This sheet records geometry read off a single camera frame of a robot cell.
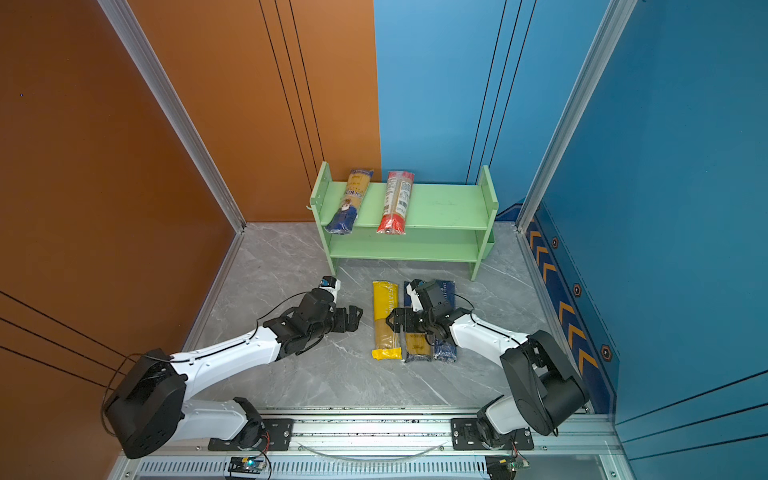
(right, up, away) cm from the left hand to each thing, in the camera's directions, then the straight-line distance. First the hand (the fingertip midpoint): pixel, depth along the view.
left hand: (352, 308), depth 86 cm
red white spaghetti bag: (+13, +32, -1) cm, 35 cm away
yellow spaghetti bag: (+10, -10, 0) cm, 14 cm away
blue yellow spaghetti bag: (-2, +25, -7) cm, 26 cm away
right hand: (+13, -4, +2) cm, 14 cm away
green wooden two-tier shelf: (+27, +25, -3) cm, 37 cm away
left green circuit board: (-23, -35, -15) cm, 44 cm away
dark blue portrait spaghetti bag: (+19, -11, -1) cm, 22 cm away
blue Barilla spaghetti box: (+26, -11, -3) cm, 29 cm away
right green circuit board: (+38, -34, -16) cm, 54 cm away
